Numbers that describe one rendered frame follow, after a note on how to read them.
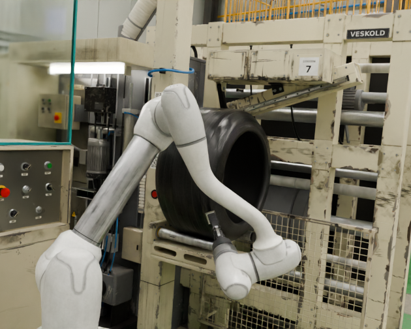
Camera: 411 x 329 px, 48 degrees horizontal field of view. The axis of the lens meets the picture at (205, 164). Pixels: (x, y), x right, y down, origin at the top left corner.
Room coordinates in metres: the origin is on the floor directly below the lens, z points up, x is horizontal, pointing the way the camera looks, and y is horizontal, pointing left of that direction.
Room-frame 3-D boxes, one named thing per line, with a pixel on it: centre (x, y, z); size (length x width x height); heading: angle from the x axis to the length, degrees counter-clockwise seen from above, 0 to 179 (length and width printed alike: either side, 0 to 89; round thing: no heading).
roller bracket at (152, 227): (2.24, 0.12, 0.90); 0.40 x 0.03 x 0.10; 147
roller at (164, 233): (2.02, 0.05, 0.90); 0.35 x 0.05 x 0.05; 57
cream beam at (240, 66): (2.32, -0.29, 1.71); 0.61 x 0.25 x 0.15; 57
